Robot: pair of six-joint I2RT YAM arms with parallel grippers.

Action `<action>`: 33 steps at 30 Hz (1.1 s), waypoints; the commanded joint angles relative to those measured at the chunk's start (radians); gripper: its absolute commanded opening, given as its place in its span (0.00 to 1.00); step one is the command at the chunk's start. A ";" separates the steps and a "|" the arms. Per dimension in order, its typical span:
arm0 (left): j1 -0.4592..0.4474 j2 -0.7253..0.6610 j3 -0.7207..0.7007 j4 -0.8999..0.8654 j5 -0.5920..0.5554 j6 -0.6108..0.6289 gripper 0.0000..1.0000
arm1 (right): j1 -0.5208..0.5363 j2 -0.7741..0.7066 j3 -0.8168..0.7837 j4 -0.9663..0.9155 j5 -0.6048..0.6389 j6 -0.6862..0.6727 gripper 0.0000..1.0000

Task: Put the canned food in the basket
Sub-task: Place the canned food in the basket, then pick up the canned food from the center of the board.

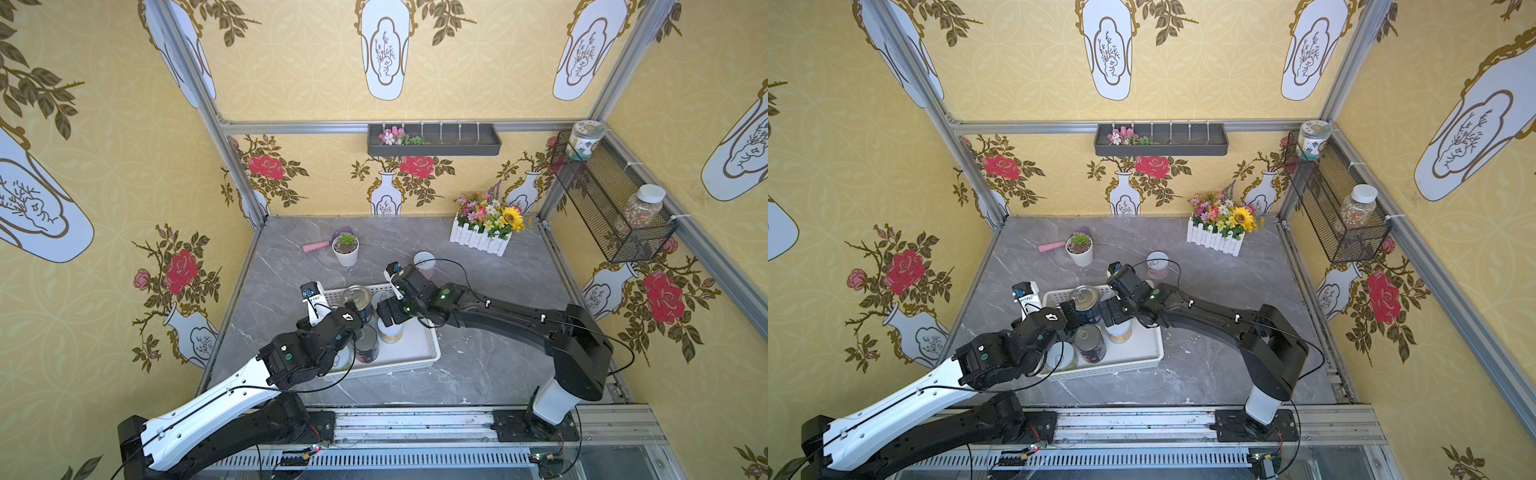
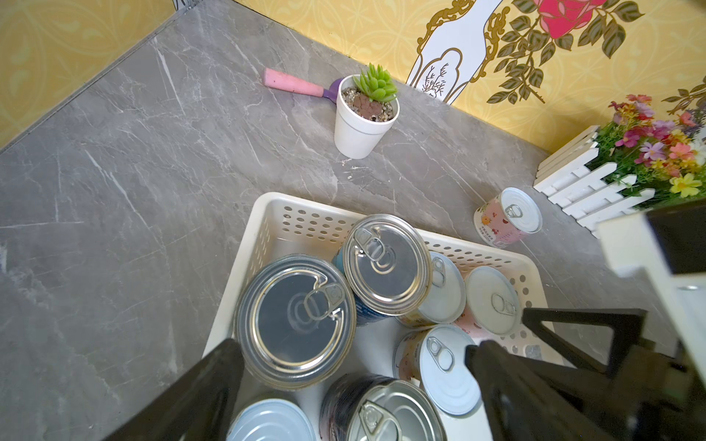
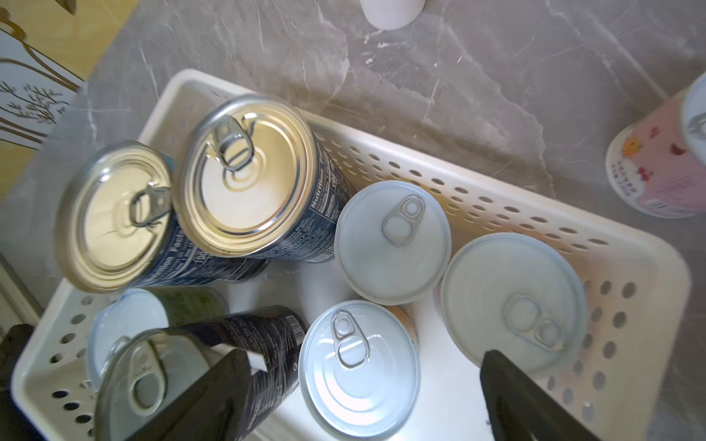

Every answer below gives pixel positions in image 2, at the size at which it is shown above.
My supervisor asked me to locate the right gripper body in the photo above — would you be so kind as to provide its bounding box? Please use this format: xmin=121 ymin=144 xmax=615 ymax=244
xmin=521 ymin=308 xmax=705 ymax=440

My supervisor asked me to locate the pink purple toy shovel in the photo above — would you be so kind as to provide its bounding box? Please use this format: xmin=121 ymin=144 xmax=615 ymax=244
xmin=262 ymin=68 xmax=343 ymax=104

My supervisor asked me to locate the yellow small can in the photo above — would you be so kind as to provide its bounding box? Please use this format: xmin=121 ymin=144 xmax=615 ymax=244
xmin=393 ymin=325 xmax=481 ymax=417
xmin=396 ymin=252 xmax=466 ymax=329

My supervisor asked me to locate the potted succulent white pot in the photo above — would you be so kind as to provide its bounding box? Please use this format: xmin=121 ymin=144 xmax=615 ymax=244
xmin=334 ymin=64 xmax=400 ymax=159

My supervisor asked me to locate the white plastic basket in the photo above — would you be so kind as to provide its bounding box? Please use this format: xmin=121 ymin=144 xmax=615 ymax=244
xmin=202 ymin=191 xmax=566 ymax=441

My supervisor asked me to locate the pink small can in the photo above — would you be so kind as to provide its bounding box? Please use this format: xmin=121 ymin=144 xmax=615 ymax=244
xmin=454 ymin=266 xmax=522 ymax=340
xmin=474 ymin=187 xmax=542 ymax=248

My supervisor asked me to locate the yellow small can front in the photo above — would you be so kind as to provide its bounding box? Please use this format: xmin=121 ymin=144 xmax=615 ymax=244
xmin=393 ymin=325 xmax=481 ymax=417

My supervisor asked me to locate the pink small can back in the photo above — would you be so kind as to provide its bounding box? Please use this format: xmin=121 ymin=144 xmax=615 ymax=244
xmin=474 ymin=187 xmax=542 ymax=248

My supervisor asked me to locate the white small can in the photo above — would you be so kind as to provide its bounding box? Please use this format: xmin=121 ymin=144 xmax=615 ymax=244
xmin=226 ymin=399 xmax=316 ymax=441

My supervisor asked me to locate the dark tomato tin can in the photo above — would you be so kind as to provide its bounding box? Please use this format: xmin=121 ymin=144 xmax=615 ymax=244
xmin=319 ymin=373 xmax=448 ymax=440

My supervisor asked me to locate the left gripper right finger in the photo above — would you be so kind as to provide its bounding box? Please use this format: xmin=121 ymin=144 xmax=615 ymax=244
xmin=464 ymin=341 xmax=612 ymax=440

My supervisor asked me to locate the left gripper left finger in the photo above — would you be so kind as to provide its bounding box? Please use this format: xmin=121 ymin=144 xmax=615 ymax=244
xmin=107 ymin=338 xmax=245 ymax=440

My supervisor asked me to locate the blue tin can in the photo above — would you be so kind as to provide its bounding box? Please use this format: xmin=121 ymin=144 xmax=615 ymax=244
xmin=233 ymin=254 xmax=357 ymax=391
xmin=332 ymin=214 xmax=432 ymax=326

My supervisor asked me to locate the pink small can front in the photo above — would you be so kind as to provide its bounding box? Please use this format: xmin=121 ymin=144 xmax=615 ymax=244
xmin=454 ymin=266 xmax=522 ymax=340

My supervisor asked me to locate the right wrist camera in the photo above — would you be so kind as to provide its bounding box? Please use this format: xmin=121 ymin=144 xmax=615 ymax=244
xmin=597 ymin=200 xmax=705 ymax=380

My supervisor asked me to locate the flower box white fence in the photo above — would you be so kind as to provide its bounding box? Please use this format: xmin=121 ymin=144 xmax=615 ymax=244
xmin=534 ymin=91 xmax=705 ymax=233

